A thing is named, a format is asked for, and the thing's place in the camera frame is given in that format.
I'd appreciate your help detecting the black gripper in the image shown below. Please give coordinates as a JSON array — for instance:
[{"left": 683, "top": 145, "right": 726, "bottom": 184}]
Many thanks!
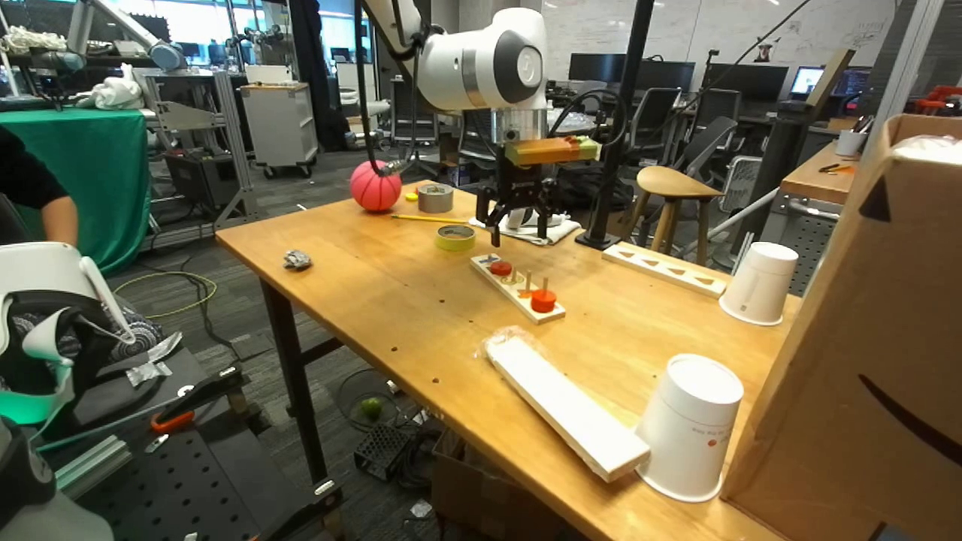
[{"left": 473, "top": 163, "right": 561, "bottom": 249}]

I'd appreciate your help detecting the white mug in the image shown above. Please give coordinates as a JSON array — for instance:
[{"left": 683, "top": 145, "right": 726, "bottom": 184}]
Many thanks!
[{"left": 503, "top": 203, "right": 538, "bottom": 234}]

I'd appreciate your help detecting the white paper sheet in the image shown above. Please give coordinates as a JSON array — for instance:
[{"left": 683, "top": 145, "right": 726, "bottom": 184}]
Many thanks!
[{"left": 470, "top": 199, "right": 586, "bottom": 249}]

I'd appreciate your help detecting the yellow-green tape roll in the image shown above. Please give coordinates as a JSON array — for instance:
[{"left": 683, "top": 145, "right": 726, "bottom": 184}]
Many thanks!
[{"left": 433, "top": 219, "right": 477, "bottom": 255}]

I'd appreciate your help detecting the white peg board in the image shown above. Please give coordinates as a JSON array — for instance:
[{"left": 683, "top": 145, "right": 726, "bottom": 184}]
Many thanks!
[{"left": 470, "top": 249, "right": 568, "bottom": 326}]

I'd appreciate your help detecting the black pole stand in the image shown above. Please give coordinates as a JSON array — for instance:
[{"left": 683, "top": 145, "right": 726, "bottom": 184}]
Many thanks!
[{"left": 583, "top": 0, "right": 657, "bottom": 254}]

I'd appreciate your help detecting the pink toy basketball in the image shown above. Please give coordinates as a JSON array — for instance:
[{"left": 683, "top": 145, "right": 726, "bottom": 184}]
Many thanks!
[{"left": 347, "top": 159, "right": 405, "bottom": 215}]

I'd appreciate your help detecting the round wooden stool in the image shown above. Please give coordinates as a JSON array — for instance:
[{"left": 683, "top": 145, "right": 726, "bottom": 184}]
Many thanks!
[{"left": 635, "top": 163, "right": 713, "bottom": 259}]

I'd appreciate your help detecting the long wooden slotted strip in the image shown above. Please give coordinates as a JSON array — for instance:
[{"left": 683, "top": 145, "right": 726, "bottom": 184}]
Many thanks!
[{"left": 600, "top": 241, "right": 731, "bottom": 302}]

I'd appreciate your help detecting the black computer monitor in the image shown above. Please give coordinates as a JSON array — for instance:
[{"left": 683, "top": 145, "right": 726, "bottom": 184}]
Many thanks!
[
  {"left": 568, "top": 52, "right": 624, "bottom": 86},
  {"left": 639, "top": 58, "right": 696, "bottom": 100},
  {"left": 703, "top": 60, "right": 790, "bottom": 103}
]

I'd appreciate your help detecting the white foam board in plastic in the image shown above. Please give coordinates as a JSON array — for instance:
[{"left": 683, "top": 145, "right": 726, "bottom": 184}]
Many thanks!
[{"left": 483, "top": 329, "right": 654, "bottom": 488}]

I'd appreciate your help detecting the white paper cup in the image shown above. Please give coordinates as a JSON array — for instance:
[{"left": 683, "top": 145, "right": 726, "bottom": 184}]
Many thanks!
[
  {"left": 718, "top": 241, "right": 802, "bottom": 329},
  {"left": 635, "top": 352, "right": 749, "bottom": 505}
]

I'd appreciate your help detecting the white wheeled cabinet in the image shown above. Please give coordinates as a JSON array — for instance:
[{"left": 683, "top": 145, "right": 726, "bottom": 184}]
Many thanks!
[{"left": 237, "top": 82, "right": 321, "bottom": 181}]

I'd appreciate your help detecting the black table leg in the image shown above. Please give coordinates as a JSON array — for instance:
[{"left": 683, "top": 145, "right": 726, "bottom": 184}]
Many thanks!
[{"left": 256, "top": 277, "right": 347, "bottom": 508}]

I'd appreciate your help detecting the wooden top workbench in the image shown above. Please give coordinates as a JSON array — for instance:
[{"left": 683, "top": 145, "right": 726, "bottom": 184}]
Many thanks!
[{"left": 779, "top": 137, "right": 868, "bottom": 208}]

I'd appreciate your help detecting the blue lit screen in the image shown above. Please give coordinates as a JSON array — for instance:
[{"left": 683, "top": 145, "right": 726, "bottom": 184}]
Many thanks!
[{"left": 789, "top": 63, "right": 876, "bottom": 103}]

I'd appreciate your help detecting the grey metal shelf cart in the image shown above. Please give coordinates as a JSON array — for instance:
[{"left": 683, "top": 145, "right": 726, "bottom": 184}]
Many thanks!
[{"left": 133, "top": 63, "right": 260, "bottom": 254}]

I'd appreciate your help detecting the large cardboard box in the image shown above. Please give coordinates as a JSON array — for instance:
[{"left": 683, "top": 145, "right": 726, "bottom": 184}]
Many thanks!
[{"left": 718, "top": 111, "right": 962, "bottom": 541}]

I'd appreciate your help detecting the black perforated plate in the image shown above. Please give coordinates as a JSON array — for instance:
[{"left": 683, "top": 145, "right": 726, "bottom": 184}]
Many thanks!
[{"left": 73, "top": 356, "right": 343, "bottom": 541}]

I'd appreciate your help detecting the white foam packing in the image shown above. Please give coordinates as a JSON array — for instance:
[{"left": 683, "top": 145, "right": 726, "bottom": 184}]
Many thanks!
[{"left": 886, "top": 131, "right": 962, "bottom": 168}]

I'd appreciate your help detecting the green table cloth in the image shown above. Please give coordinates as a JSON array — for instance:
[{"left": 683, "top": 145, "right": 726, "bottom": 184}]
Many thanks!
[{"left": 0, "top": 106, "right": 152, "bottom": 277}]

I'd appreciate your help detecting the person in black shirt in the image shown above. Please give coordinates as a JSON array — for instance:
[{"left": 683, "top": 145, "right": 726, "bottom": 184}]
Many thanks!
[{"left": 0, "top": 127, "right": 85, "bottom": 249}]

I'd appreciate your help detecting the grey duct tape roll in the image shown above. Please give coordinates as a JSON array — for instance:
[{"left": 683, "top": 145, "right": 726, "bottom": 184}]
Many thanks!
[{"left": 413, "top": 181, "right": 456, "bottom": 215}]

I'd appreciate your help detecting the orange handled tool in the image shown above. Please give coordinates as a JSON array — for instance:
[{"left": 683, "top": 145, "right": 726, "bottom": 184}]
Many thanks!
[{"left": 146, "top": 406, "right": 197, "bottom": 436}]

